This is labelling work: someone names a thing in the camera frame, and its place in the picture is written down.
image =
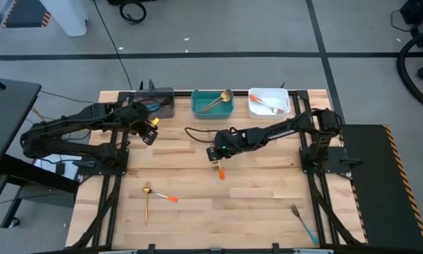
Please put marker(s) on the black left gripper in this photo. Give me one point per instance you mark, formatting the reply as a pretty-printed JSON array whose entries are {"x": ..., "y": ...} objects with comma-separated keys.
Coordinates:
[{"x": 135, "y": 116}]

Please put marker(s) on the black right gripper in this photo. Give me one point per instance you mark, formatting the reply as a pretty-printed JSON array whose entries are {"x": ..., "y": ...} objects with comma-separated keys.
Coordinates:
[{"x": 229, "y": 141}]

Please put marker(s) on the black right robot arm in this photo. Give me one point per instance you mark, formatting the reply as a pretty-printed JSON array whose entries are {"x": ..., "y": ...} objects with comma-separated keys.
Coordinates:
[{"x": 285, "y": 128}]

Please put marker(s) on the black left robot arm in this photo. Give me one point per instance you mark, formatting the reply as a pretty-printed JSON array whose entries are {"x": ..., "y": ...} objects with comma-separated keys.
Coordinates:
[{"x": 74, "y": 121}]

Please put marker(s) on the teal plastic bin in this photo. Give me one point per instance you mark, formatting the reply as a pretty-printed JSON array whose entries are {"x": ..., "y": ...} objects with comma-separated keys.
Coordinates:
[{"x": 215, "y": 112}]

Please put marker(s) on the grey translucent plastic bin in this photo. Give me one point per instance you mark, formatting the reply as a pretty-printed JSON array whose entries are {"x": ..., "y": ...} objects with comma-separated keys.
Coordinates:
[{"x": 165, "y": 95}]

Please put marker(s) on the white plastic bin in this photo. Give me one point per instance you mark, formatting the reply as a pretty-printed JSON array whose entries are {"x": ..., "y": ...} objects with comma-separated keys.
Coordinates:
[{"x": 278, "y": 97}]

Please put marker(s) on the black desk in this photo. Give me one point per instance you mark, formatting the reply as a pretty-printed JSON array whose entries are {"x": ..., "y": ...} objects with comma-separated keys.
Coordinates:
[{"x": 7, "y": 116}]

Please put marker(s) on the white column base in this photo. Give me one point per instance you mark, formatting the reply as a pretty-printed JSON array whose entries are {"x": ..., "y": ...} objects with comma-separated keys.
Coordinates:
[{"x": 68, "y": 17}]

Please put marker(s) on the black hazard-striped floor mat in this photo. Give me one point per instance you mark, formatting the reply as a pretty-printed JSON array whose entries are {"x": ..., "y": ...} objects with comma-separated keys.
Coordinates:
[{"x": 380, "y": 183}]

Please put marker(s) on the small hazard-striped floor mat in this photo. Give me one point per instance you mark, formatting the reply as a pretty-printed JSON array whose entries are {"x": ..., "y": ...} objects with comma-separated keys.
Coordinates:
[{"x": 24, "y": 12}]

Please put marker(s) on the black aluminium table frame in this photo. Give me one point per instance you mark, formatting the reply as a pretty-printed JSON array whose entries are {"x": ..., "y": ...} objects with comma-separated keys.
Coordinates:
[{"x": 183, "y": 93}]

